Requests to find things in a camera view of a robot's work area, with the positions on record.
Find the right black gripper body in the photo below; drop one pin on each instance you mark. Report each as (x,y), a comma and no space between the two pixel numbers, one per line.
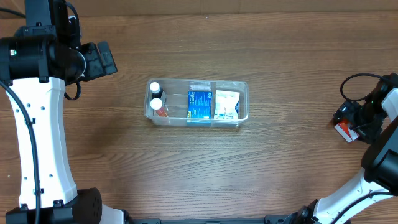
(347,112)

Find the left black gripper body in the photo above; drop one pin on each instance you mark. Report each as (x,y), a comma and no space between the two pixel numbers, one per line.
(101,62)

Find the red medicine box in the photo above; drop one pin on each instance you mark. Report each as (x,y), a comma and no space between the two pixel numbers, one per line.
(344,129)

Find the black bottle white cap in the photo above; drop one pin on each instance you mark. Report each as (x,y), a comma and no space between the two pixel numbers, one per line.
(156,90)

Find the orange tube white cap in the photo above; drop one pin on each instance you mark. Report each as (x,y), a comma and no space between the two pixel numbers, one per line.
(157,105)

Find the blue medicine box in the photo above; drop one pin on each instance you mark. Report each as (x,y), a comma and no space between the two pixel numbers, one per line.
(199,107)

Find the white medicine box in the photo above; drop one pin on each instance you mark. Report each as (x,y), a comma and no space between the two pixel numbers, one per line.
(227,105)

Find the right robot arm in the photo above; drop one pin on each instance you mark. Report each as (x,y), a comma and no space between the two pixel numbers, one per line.
(377,178)

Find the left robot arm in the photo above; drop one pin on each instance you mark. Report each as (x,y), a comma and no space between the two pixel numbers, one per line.
(37,64)

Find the clear plastic container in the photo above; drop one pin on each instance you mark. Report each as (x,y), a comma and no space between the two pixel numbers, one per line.
(176,103)

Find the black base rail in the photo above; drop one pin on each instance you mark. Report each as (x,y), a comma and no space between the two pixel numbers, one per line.
(269,219)

